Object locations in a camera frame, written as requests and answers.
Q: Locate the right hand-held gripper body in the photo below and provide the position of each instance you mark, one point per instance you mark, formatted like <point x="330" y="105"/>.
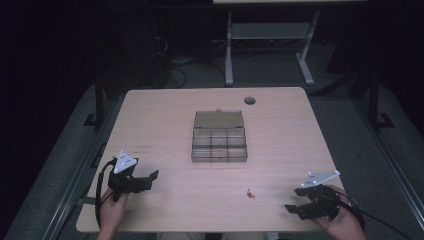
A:
<point x="320" y="200"/>

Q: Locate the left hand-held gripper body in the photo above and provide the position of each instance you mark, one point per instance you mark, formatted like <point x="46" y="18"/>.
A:
<point x="124" y="180"/>

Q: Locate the person's right hand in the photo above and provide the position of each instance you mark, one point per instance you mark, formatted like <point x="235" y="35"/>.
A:
<point x="343" y="218"/>

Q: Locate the person's left hand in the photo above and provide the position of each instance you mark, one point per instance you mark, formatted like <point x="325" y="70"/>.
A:
<point x="112" y="209"/>

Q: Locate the clear plastic compartment box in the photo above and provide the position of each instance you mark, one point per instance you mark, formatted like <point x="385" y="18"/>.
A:
<point x="219" y="137"/>

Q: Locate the black metal stand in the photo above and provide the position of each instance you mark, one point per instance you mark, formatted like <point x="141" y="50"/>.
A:
<point x="99" y="100"/>
<point x="374" y="100"/>

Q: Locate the white metal desk frame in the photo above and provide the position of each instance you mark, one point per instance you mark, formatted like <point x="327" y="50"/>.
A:
<point x="266" y="30"/>

